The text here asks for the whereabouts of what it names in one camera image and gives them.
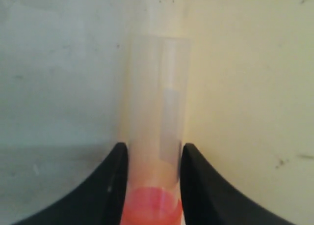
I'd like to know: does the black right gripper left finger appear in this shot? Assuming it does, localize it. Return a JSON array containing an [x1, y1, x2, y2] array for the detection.
[[17, 142, 129, 225]]

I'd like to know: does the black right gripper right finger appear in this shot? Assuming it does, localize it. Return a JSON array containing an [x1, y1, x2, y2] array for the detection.
[[180, 143, 289, 225]]

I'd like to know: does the orange-capped tube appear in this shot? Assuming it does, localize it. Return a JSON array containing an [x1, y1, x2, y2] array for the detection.
[[121, 35, 190, 225]]

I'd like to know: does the cream plastic bin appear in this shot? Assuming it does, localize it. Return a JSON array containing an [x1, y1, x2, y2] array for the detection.
[[0, 0, 314, 225]]

